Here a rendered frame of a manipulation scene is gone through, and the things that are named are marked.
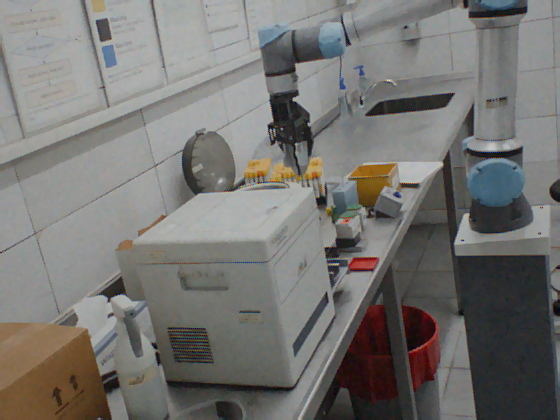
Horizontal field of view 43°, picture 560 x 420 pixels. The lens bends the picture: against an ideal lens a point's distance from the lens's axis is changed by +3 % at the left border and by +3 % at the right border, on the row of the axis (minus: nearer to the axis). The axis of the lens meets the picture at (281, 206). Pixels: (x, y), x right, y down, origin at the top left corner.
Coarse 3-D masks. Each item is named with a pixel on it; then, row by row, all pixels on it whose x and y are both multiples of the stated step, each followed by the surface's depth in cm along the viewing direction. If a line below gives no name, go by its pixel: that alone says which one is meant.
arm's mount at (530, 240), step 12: (468, 216) 184; (540, 216) 172; (468, 228) 176; (528, 228) 166; (540, 228) 165; (456, 240) 170; (468, 240) 168; (480, 240) 166; (492, 240) 165; (504, 240) 163; (516, 240) 162; (528, 240) 161; (540, 240) 160; (456, 252) 168; (468, 252) 167; (480, 252) 166; (492, 252) 165; (504, 252) 164; (516, 252) 163; (528, 252) 162; (540, 252) 161
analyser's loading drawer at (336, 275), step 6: (330, 264) 159; (336, 264) 158; (342, 264) 164; (348, 264) 164; (330, 270) 159; (336, 270) 159; (342, 270) 162; (348, 270) 164; (330, 276) 154; (336, 276) 157; (342, 276) 159; (330, 282) 155; (336, 282) 156; (336, 288) 154
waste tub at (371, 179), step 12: (360, 168) 224; (372, 168) 223; (384, 168) 221; (396, 168) 217; (348, 180) 214; (360, 180) 212; (372, 180) 211; (384, 180) 209; (396, 180) 217; (360, 192) 213; (372, 192) 212; (360, 204) 215; (372, 204) 213
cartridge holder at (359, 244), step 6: (336, 240) 183; (342, 240) 183; (348, 240) 182; (354, 240) 181; (360, 240) 185; (366, 240) 185; (330, 246) 185; (336, 246) 184; (342, 246) 183; (348, 246) 183; (354, 246) 182; (360, 246) 181
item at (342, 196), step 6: (342, 186) 206; (348, 186) 204; (354, 186) 207; (336, 192) 201; (342, 192) 200; (348, 192) 203; (354, 192) 207; (336, 198) 202; (342, 198) 201; (348, 198) 203; (354, 198) 207; (336, 204) 203; (342, 204) 202; (348, 204) 203; (354, 204) 207; (342, 210) 203
